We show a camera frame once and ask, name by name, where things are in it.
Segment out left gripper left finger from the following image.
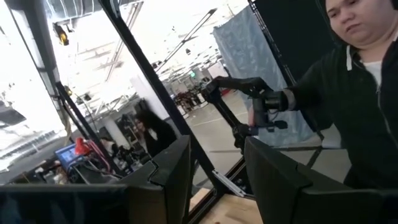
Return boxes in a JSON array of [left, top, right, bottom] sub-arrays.
[[0, 134, 192, 224]]

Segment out silver metal bracket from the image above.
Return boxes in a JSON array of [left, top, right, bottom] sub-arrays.
[[212, 169, 247, 198]]

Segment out red object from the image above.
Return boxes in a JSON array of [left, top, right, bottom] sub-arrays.
[[74, 137, 91, 156]]

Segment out person at leader arm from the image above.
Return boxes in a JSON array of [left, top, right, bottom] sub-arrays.
[[287, 0, 398, 191]]

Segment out yellow ceiling lamp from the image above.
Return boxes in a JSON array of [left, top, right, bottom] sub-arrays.
[[52, 22, 70, 47]]

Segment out black aluminium rig frame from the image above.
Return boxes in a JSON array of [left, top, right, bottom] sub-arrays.
[[99, 0, 326, 224]]

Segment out person seated at desk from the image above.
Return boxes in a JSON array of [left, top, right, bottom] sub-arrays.
[[135, 108, 178, 158]]

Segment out blue-grey curtain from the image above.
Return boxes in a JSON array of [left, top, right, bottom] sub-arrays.
[[212, 5, 315, 147]]

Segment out black backdrop panel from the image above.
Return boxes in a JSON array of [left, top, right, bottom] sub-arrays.
[[253, 0, 338, 86]]

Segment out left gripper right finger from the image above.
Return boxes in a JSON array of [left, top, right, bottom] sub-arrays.
[[243, 136, 398, 224]]

